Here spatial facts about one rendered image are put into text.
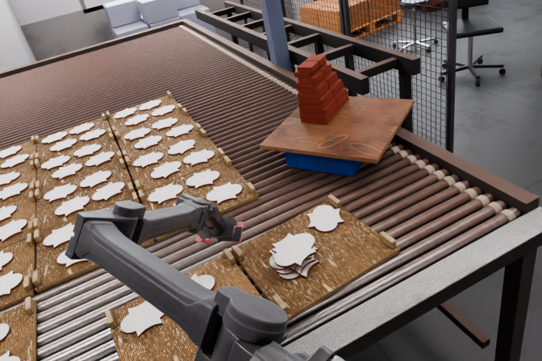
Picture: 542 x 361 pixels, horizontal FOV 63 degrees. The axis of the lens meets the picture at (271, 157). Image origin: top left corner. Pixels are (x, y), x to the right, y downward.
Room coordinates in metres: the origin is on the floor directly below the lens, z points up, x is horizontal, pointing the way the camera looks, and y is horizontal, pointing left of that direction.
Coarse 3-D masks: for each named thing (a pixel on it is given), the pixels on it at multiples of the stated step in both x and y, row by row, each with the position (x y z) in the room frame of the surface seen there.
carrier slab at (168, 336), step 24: (216, 264) 1.09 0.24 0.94; (216, 288) 0.98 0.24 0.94; (240, 288) 0.96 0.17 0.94; (120, 312) 0.97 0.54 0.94; (120, 336) 0.88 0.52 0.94; (144, 336) 0.86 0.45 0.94; (168, 336) 0.85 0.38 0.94; (120, 360) 0.80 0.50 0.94; (144, 360) 0.78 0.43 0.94; (168, 360) 0.77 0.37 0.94; (192, 360) 0.75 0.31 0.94
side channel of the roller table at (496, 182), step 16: (208, 32) 4.11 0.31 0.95; (240, 48) 3.38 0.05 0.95; (256, 64) 3.03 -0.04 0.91; (272, 64) 2.86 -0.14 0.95; (288, 80) 2.57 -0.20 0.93; (400, 128) 1.67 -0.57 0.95; (416, 144) 1.52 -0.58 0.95; (432, 144) 1.49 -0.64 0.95; (432, 160) 1.42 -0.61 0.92; (448, 160) 1.36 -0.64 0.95; (464, 160) 1.34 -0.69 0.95; (464, 176) 1.28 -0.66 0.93; (480, 176) 1.23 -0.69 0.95; (496, 176) 1.21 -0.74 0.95; (496, 192) 1.15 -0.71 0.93; (512, 192) 1.11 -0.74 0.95; (528, 192) 1.10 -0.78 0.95; (528, 208) 1.05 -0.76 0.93
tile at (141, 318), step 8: (144, 304) 0.97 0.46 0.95; (136, 312) 0.95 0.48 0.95; (144, 312) 0.94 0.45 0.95; (152, 312) 0.94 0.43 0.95; (160, 312) 0.93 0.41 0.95; (128, 320) 0.92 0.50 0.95; (136, 320) 0.92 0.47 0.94; (144, 320) 0.91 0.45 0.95; (152, 320) 0.91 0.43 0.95; (160, 320) 0.90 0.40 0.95; (128, 328) 0.89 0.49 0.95; (136, 328) 0.89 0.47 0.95; (144, 328) 0.88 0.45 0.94
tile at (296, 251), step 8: (288, 240) 1.06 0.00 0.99; (296, 240) 1.06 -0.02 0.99; (304, 240) 1.05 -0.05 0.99; (280, 248) 1.04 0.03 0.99; (288, 248) 1.03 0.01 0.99; (296, 248) 1.02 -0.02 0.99; (304, 248) 1.01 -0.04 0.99; (280, 256) 1.00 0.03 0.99; (288, 256) 0.99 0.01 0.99; (296, 256) 0.99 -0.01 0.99; (304, 256) 0.98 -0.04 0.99; (280, 264) 0.97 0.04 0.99; (288, 264) 0.96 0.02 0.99; (296, 264) 0.96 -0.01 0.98
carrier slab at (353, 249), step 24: (264, 240) 1.15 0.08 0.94; (336, 240) 1.08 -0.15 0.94; (360, 240) 1.06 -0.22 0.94; (240, 264) 1.07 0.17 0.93; (264, 264) 1.04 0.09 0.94; (336, 264) 0.98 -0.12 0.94; (360, 264) 0.96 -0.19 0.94; (264, 288) 0.94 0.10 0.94; (288, 288) 0.92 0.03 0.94; (312, 288) 0.90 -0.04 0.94; (336, 288) 0.89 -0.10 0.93
